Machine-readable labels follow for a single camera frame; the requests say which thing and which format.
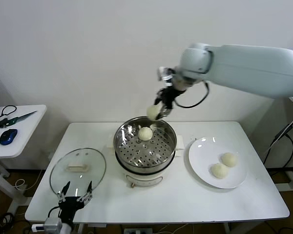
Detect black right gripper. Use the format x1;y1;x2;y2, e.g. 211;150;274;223
153;83;187;120

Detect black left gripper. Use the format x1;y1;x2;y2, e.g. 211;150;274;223
58;180;93;223

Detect white steamed baozi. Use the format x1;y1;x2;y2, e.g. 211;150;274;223
211;163;229;180
221;153;239;168
146;104;163;120
138;126;153;141

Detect glass lid with cream handle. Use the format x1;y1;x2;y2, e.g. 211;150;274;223
50;147;107;198

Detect stainless steel steamer basket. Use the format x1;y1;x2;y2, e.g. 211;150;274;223
107;117;185;175

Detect white oval plate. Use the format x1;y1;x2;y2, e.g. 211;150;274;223
188;137;249;190

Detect cream electric cooker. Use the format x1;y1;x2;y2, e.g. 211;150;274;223
116;146;184;190

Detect white power strip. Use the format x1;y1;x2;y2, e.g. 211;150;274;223
124;228;154;234

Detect white desk with rounded corners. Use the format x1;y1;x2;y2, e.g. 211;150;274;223
0;104;48;215

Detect blue computer mouse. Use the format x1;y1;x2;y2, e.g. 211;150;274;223
0;129;19;146

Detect green bladed tool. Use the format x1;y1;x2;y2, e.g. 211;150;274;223
0;111;38;129

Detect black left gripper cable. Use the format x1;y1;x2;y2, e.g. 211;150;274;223
47;205;61;219

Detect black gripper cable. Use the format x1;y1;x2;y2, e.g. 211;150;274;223
174;81;210;109
47;205;61;219

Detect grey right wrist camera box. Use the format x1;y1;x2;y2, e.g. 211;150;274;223
157;66;174;83

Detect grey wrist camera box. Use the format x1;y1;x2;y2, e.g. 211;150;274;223
157;66;174;83
31;217;63;233

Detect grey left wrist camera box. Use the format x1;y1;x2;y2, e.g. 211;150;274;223
31;217;63;233

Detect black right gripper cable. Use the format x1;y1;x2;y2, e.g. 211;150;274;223
174;81;210;109

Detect coiled white cable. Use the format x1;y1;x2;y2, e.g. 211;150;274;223
14;168;45;191

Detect black cable bundle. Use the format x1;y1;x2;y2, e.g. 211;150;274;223
0;212;15;234

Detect looped black cable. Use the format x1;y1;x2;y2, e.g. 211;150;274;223
0;105;17;120

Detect thin white cable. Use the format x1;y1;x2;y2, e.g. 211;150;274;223
158;223;195;234

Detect black adapter with white cable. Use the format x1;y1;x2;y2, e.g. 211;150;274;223
264;112;293;154

